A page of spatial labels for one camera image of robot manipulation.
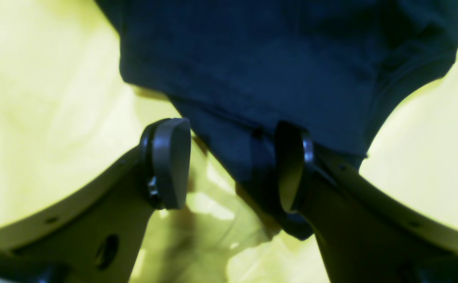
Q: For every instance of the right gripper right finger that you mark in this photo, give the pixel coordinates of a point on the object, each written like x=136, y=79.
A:
x=364, y=236

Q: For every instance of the dark navy T-shirt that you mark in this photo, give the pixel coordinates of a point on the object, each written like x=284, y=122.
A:
x=235, y=68

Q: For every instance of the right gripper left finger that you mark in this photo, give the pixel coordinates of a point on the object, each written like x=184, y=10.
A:
x=95, y=234

